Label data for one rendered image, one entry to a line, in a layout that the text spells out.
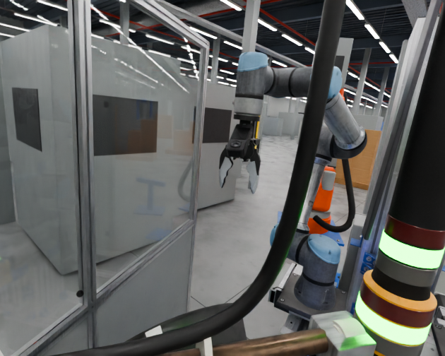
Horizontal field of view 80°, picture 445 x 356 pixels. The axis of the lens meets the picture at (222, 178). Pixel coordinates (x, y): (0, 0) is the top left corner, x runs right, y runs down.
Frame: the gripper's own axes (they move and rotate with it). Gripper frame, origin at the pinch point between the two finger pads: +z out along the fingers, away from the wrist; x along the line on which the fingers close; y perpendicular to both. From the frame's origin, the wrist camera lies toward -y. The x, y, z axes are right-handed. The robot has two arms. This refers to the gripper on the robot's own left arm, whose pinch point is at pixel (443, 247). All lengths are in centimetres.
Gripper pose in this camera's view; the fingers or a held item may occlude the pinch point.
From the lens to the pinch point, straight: 81.1
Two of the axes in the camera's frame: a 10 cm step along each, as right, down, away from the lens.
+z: -0.9, 9.7, 2.4
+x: -9.4, -1.6, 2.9
